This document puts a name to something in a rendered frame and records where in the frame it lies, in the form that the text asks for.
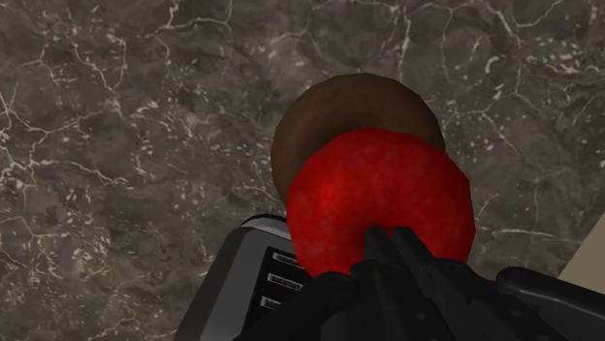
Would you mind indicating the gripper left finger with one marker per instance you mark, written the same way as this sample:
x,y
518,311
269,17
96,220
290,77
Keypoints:
x,y
326,297

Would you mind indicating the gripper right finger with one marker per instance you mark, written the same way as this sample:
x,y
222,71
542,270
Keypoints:
x,y
543,302

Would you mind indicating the black and grey appliance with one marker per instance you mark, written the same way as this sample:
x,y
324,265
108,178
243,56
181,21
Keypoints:
x,y
236,283

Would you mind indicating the red apple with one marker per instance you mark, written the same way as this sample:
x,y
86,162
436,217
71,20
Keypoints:
x,y
378,189

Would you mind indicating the brown round bowl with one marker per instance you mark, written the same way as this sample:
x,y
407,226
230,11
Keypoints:
x,y
340,108

